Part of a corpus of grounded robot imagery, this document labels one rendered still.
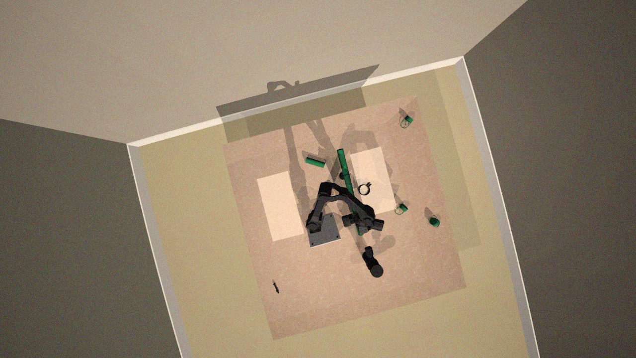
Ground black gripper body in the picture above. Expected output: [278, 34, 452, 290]
[342, 213, 359, 227]

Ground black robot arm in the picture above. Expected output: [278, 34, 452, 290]
[306, 182, 384, 234]

